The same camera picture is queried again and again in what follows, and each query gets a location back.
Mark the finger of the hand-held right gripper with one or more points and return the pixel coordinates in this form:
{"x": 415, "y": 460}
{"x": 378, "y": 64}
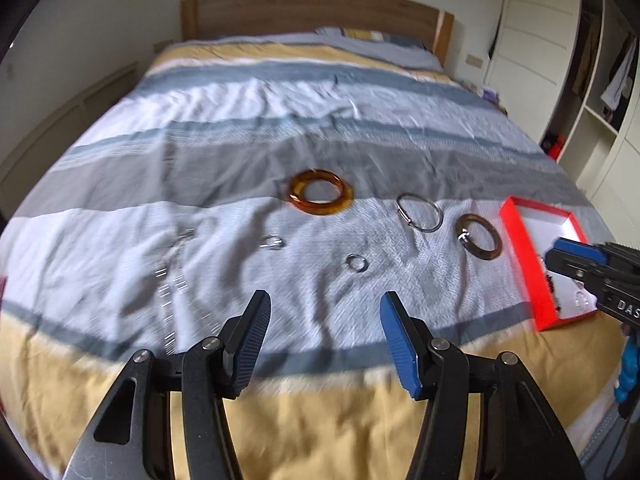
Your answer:
{"x": 575, "y": 248}
{"x": 567, "y": 266}

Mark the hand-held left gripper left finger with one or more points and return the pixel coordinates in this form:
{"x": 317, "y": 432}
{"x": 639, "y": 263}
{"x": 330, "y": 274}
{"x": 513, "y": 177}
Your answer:
{"x": 251, "y": 340}

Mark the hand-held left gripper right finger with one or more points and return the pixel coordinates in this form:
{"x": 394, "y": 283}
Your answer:
{"x": 400, "y": 340}

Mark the red jewelry box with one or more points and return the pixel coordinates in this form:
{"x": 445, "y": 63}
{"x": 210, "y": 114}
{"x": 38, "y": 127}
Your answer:
{"x": 530, "y": 255}

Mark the silver earrings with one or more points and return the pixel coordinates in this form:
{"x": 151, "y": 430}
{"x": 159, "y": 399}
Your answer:
{"x": 580, "y": 300}

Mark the narrow brown bangle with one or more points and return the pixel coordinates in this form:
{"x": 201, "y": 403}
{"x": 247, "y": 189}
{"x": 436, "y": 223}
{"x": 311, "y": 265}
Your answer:
{"x": 487, "y": 255}

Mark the red object in wardrobe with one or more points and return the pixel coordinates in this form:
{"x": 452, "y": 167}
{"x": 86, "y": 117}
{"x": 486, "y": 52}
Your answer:
{"x": 555, "y": 146}

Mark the thin silver bangle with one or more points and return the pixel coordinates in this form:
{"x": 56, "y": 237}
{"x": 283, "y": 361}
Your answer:
{"x": 406, "y": 215}

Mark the wide amber bangle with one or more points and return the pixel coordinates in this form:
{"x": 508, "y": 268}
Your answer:
{"x": 298, "y": 201}

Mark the purple items on nightstand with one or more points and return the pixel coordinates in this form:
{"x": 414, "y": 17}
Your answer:
{"x": 489, "y": 95}

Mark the hanging white and dark clothes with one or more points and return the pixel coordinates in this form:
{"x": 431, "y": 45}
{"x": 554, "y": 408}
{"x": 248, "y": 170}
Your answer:
{"x": 617, "y": 77}

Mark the hanging brown garment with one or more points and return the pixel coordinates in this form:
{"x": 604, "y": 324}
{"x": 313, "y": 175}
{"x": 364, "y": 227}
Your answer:
{"x": 589, "y": 60}

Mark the white wardrobe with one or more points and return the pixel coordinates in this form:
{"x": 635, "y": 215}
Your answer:
{"x": 545, "y": 20}

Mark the grey pillow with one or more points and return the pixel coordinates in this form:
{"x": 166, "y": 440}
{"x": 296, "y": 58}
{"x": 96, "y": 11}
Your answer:
{"x": 400, "y": 55}

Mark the wooden headboard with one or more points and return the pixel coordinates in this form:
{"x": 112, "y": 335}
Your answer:
{"x": 300, "y": 10}

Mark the wall socket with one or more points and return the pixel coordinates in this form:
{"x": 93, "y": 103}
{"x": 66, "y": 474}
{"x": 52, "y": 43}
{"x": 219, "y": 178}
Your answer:
{"x": 474, "y": 60}

